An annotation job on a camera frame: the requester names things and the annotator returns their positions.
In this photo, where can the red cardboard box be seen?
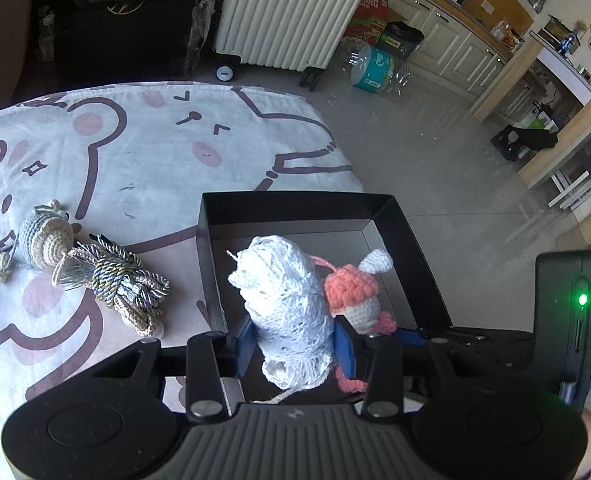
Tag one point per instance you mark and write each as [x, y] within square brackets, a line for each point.
[370, 15]

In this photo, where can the white crochet knit piece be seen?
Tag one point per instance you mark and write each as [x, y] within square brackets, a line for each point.
[280, 300]

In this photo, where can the grey crochet mouse doll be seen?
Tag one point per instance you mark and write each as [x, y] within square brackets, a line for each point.
[40, 240]

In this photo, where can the black trash bag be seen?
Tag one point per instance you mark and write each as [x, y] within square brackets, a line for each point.
[400, 40]

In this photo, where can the black suitcase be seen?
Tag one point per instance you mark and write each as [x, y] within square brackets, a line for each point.
[140, 40]

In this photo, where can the bear printed blanket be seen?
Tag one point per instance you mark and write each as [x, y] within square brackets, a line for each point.
[150, 160]

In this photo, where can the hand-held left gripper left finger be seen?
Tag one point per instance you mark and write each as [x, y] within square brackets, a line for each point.
[243, 352]

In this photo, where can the light wooden desk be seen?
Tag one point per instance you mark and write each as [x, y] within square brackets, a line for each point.
[560, 125]

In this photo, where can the pink and white crochet doll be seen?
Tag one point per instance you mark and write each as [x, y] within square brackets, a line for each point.
[350, 290]

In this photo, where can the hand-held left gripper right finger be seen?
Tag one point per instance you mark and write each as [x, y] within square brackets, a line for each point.
[344, 355]

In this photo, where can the cream kitchen cabinets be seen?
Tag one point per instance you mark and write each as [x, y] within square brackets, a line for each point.
[450, 35]

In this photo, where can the white ribbed suitcase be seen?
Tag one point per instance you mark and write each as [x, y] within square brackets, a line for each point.
[275, 10]

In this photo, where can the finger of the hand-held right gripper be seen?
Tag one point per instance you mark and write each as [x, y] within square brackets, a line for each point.
[475, 337]

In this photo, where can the black cardboard box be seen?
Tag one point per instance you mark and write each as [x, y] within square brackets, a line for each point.
[295, 210]

